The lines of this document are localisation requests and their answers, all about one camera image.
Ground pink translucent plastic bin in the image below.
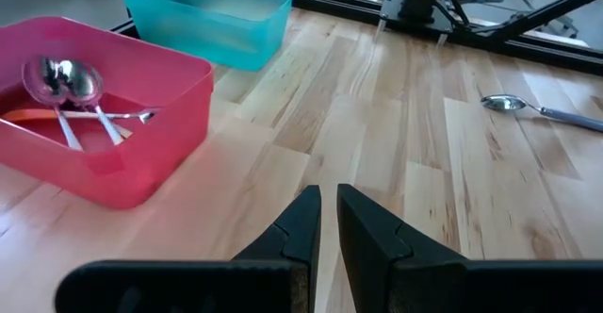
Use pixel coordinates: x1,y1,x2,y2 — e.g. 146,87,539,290
0,15,216,210

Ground black diagonal frame strut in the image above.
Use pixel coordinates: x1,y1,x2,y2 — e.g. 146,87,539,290
470,0,603,39

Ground lavender handled silver spoon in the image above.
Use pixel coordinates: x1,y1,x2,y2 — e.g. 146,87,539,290
480,93,603,134

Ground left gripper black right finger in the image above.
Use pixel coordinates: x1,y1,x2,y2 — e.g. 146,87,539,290
336,184,603,313

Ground teal translucent plastic bin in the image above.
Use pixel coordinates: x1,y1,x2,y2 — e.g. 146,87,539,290
121,0,293,73

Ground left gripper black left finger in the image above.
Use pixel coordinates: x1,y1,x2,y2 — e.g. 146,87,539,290
54,186,322,313

